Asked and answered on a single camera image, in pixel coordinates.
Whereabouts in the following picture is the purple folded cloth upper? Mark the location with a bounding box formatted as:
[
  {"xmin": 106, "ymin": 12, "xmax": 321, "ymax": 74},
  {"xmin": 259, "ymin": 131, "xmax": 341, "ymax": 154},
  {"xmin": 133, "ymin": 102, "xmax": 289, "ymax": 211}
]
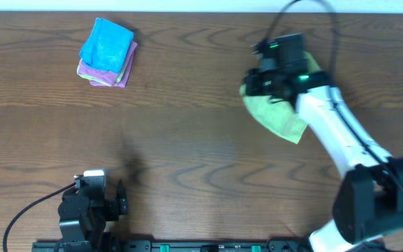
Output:
[{"xmin": 76, "ymin": 41, "xmax": 138, "ymax": 88}]

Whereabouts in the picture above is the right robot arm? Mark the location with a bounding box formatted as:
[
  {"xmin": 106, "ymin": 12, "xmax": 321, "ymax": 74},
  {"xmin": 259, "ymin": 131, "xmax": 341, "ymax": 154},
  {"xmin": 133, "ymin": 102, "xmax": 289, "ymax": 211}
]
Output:
[{"xmin": 241, "ymin": 57, "xmax": 403, "ymax": 251}]

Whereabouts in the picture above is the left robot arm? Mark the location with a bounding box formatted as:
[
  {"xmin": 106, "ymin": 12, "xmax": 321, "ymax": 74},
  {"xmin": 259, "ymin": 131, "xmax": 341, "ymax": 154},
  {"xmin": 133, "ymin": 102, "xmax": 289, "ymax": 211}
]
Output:
[{"xmin": 58, "ymin": 175, "xmax": 128, "ymax": 252}]

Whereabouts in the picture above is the blue folded cloth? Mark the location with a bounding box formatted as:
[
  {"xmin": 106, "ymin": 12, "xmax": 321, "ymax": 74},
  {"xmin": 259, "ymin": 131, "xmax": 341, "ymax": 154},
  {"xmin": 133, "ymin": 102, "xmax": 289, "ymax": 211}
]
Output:
[{"xmin": 79, "ymin": 17, "xmax": 134, "ymax": 74}]

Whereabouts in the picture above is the purple folded cloth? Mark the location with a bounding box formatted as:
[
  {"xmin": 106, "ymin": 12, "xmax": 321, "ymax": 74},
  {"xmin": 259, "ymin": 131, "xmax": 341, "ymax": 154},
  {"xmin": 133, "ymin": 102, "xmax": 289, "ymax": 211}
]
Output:
[
  {"xmin": 90, "ymin": 50, "xmax": 135, "ymax": 88},
  {"xmin": 76, "ymin": 41, "xmax": 138, "ymax": 88}
]

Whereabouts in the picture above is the light green folded cloth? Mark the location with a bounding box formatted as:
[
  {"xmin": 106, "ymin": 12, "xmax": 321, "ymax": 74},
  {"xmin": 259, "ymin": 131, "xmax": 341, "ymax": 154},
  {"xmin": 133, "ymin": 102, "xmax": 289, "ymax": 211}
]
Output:
[{"xmin": 76, "ymin": 60, "xmax": 126, "ymax": 86}]

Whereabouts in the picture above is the purple folded cloth bottom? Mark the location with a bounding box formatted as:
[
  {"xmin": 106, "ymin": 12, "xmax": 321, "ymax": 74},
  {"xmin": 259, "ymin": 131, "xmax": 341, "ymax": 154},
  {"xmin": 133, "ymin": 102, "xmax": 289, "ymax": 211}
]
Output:
[{"xmin": 90, "ymin": 50, "xmax": 135, "ymax": 88}]

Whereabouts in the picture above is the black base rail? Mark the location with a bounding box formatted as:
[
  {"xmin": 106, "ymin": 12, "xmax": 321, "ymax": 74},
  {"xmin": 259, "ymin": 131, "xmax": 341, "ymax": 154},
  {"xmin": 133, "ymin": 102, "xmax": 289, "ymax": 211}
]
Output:
[{"xmin": 31, "ymin": 240, "xmax": 313, "ymax": 252}]

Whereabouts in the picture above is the green microfiber cloth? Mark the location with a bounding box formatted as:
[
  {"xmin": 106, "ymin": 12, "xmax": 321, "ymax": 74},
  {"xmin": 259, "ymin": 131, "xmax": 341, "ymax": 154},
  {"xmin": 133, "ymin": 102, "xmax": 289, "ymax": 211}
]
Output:
[{"xmin": 239, "ymin": 51, "xmax": 323, "ymax": 145}]

